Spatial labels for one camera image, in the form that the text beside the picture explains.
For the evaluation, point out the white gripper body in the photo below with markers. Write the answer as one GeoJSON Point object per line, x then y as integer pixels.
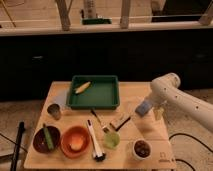
{"type": "Point", "coordinates": [157, 108]}

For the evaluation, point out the blue sponge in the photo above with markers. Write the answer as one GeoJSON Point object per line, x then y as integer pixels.
{"type": "Point", "coordinates": [143, 108]}

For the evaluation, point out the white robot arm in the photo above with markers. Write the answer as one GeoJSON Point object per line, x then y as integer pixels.
{"type": "Point", "coordinates": [166, 87]}

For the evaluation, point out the green plastic tray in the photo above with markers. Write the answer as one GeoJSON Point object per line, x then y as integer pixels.
{"type": "Point", "coordinates": [103, 92]}

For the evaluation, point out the wooden block with black edge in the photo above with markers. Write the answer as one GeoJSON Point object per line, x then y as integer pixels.
{"type": "Point", "coordinates": [118, 122]}

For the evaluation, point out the white cup with dark contents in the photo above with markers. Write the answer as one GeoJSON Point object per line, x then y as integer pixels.
{"type": "Point", "coordinates": [141, 149]}

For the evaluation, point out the green plastic cup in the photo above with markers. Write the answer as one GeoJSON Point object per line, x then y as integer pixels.
{"type": "Point", "coordinates": [111, 140]}

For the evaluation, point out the yellow corn cob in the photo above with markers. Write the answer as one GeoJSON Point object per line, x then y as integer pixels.
{"type": "Point", "coordinates": [82, 88]}

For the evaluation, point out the yellow fruit in bowl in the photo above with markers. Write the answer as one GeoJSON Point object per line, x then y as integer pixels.
{"type": "Point", "coordinates": [76, 144]}

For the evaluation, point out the orange bowl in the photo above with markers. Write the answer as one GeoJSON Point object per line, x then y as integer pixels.
{"type": "Point", "coordinates": [75, 132]}

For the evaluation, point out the small metal cup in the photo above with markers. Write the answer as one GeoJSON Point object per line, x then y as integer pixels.
{"type": "Point", "coordinates": [54, 111]}

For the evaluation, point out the green object on shelf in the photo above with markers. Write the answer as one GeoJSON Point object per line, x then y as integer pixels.
{"type": "Point", "coordinates": [96, 21]}

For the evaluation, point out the green cucumber piece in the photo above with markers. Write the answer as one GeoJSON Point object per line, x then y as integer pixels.
{"type": "Point", "coordinates": [48, 137]}

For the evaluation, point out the dark brown bowl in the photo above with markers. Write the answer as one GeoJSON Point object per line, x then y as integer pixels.
{"type": "Point", "coordinates": [39, 141]}

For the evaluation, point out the black pole at left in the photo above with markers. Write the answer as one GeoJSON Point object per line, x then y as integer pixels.
{"type": "Point", "coordinates": [15, 156]}

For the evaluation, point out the white handled dish brush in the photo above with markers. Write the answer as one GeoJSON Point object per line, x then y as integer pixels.
{"type": "Point", "coordinates": [99, 155]}

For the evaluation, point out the wooden shelf rail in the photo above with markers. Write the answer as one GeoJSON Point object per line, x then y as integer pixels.
{"type": "Point", "coordinates": [105, 28]}

